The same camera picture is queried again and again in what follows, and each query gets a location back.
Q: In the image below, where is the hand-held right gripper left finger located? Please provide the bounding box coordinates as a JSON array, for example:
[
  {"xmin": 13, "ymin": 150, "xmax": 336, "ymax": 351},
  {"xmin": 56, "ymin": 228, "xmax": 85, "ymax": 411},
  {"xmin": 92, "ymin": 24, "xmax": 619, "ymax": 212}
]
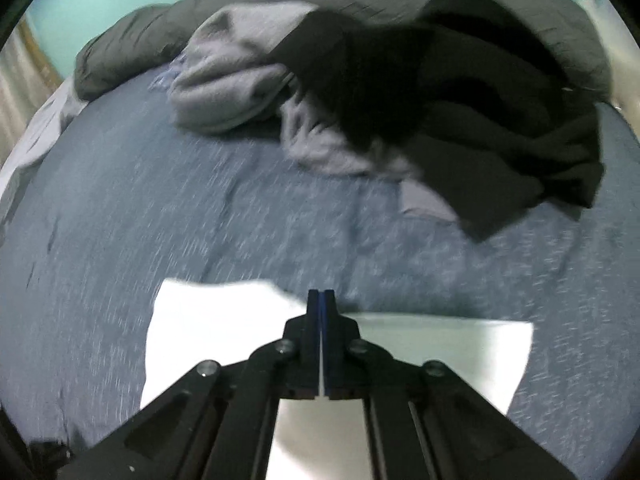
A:
[{"xmin": 57, "ymin": 289, "xmax": 321, "ymax": 480}]

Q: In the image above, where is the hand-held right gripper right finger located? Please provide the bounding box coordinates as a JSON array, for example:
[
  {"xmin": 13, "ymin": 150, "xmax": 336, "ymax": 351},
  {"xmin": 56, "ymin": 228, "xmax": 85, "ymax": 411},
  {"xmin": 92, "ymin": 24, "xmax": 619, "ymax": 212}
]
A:
[{"xmin": 320, "ymin": 289, "xmax": 576, "ymax": 480}]

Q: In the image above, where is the white long-sleeve shirt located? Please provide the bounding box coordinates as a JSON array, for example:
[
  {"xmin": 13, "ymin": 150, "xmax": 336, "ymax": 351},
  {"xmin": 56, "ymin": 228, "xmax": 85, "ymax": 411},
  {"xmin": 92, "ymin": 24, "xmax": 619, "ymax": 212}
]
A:
[{"xmin": 140, "ymin": 280, "xmax": 535, "ymax": 480}]

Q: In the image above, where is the black crumpled garment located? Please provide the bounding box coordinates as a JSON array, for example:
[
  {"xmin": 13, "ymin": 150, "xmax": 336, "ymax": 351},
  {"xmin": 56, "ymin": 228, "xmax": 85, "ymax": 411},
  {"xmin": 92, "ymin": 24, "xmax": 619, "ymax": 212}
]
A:
[{"xmin": 270, "ymin": 0, "xmax": 606, "ymax": 243}]

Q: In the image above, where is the grey sweater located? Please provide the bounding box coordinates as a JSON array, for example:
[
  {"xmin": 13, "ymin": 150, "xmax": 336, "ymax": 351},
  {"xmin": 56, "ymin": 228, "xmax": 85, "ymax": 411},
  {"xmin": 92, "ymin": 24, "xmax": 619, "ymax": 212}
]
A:
[{"xmin": 170, "ymin": 2, "xmax": 461, "ymax": 223}]

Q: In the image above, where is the purple-blue crumpled garment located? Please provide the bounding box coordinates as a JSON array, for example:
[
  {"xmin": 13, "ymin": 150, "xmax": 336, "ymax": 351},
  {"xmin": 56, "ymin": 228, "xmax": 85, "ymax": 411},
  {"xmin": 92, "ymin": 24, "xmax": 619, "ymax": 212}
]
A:
[{"xmin": 150, "ymin": 55, "xmax": 188, "ymax": 93}]

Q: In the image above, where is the light grey pillow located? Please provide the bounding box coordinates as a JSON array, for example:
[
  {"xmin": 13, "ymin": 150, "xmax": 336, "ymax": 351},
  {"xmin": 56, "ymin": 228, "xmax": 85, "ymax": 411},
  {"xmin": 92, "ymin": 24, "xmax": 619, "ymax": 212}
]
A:
[{"xmin": 0, "ymin": 80, "xmax": 88, "ymax": 221}]

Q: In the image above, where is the white curtain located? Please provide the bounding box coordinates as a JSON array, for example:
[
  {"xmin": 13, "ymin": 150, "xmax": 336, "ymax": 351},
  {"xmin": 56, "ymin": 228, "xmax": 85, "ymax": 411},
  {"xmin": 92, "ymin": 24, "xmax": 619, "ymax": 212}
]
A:
[{"xmin": 0, "ymin": 25, "xmax": 61, "ymax": 166}]

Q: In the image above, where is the wooden pole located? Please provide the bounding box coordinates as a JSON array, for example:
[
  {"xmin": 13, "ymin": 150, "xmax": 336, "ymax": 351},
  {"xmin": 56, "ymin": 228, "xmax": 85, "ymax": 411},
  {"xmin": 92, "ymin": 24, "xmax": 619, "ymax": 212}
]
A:
[{"xmin": 25, "ymin": 20, "xmax": 63, "ymax": 86}]

